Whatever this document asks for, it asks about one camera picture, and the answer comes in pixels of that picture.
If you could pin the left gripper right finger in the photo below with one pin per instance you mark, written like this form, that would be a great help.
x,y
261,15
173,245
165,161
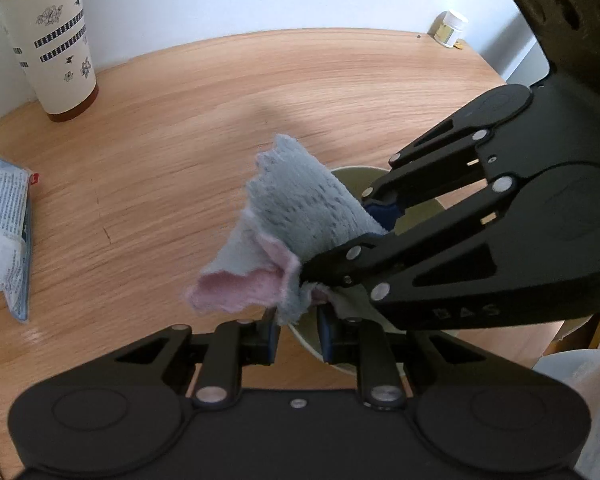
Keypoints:
x,y
363,344

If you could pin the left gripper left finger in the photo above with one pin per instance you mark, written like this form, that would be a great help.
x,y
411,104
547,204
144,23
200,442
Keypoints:
x,y
225,352

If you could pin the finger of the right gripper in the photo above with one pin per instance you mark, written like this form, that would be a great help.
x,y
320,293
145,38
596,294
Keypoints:
x,y
445,158
449,256

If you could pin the grey and pink cloth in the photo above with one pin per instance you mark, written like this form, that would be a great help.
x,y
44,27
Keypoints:
x,y
296,209

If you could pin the small white pill bottle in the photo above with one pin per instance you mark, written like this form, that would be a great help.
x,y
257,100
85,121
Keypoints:
x,y
447,29

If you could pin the blue white plastic food bag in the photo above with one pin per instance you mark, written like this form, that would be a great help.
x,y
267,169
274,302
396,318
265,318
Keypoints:
x,y
16,237

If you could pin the red lidded white tumbler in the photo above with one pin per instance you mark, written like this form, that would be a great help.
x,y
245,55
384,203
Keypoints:
x,y
49,39

